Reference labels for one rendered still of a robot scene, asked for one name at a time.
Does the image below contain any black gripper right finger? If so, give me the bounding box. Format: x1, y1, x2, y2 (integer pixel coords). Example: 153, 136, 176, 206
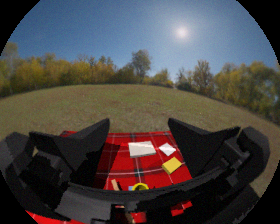
168, 117, 241, 179

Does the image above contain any yellow block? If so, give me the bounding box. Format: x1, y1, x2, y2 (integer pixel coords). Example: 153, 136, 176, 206
161, 156, 181, 175

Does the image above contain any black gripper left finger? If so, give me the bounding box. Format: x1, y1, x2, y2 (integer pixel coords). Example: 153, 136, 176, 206
28, 117, 111, 188

